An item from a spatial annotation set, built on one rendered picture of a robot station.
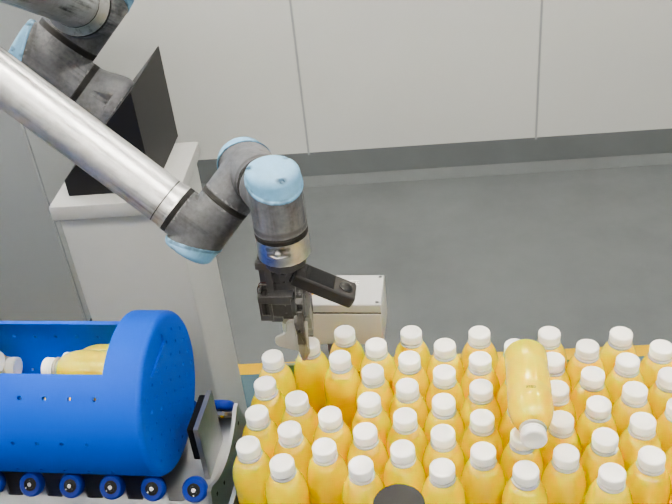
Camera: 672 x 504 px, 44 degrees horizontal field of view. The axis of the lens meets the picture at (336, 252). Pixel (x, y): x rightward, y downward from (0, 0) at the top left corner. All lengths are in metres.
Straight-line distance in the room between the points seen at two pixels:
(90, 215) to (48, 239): 1.16
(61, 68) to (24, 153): 1.06
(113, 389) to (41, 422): 0.13
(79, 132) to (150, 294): 0.86
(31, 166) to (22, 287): 0.55
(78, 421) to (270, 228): 0.43
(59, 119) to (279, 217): 0.41
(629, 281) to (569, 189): 0.78
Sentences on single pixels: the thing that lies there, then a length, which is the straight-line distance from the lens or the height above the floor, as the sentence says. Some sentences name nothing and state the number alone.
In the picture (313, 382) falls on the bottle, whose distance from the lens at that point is 1.55.
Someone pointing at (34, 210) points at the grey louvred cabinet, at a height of 0.62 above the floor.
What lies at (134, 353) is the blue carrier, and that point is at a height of 1.22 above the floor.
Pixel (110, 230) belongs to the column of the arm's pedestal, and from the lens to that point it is 2.17.
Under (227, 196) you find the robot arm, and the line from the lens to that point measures 1.43.
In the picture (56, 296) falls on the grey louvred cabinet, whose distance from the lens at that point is 3.44.
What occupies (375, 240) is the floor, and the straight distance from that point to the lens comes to 3.82.
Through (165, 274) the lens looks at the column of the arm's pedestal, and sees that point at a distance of 2.21.
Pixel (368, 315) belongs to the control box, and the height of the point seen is 1.07.
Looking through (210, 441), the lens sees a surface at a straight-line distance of 1.55.
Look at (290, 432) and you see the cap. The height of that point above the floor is 1.10.
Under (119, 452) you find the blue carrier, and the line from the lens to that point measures 1.43.
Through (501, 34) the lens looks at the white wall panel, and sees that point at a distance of 4.12.
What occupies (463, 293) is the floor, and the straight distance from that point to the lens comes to 3.47.
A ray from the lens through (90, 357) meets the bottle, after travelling 1.48.
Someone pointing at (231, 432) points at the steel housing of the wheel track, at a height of 0.94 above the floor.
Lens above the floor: 2.07
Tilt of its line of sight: 33 degrees down
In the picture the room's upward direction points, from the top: 6 degrees counter-clockwise
